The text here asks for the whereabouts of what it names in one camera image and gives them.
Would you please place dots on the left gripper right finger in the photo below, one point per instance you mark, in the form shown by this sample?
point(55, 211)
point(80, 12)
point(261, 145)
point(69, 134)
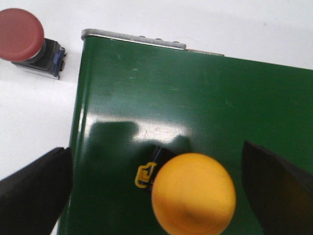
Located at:
point(279, 192)

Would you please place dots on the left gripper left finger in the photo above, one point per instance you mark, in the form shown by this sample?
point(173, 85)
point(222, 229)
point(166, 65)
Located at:
point(33, 198)

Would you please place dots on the yellow button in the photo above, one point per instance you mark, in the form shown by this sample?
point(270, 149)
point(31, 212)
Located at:
point(191, 193)

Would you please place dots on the green conveyor belt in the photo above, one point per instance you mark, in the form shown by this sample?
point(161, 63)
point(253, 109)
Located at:
point(133, 97)

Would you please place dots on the red button far row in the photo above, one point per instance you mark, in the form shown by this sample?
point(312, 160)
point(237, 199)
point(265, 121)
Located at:
point(23, 43)

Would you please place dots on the far metal belt guard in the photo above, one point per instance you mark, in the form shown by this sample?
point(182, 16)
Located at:
point(139, 40)

